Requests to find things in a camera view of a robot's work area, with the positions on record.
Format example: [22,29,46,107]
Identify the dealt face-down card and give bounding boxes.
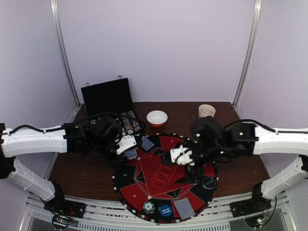
[141,136,154,151]
[174,198,195,220]

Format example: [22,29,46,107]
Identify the blue backed card deck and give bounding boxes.
[124,149,138,160]

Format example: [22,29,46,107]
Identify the blue small blind button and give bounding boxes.
[159,205,173,217]

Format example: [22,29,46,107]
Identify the stack of poker chips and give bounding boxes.
[142,201,155,214]

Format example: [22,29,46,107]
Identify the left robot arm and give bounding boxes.
[0,116,137,214]

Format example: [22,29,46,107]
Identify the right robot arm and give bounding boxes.
[162,116,308,213]

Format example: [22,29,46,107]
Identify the chip row in case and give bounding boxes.
[121,113,134,135]
[127,110,141,132]
[90,117,101,125]

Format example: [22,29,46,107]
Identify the cream ceramic mug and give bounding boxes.
[198,104,216,118]

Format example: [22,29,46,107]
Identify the round red black poker mat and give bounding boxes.
[112,133,218,223]

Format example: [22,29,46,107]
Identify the black poker chip case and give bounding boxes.
[81,77,144,134]

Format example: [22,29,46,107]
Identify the white bowl orange outside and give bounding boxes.
[146,110,168,128]

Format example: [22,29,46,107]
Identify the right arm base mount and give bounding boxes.
[230,199,271,230]

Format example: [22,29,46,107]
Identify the right aluminium frame post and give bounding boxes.
[233,0,263,110]

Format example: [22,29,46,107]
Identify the aluminium frame post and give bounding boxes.
[51,0,81,107]
[233,0,263,110]

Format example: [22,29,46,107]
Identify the left aluminium frame post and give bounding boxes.
[51,0,81,107]

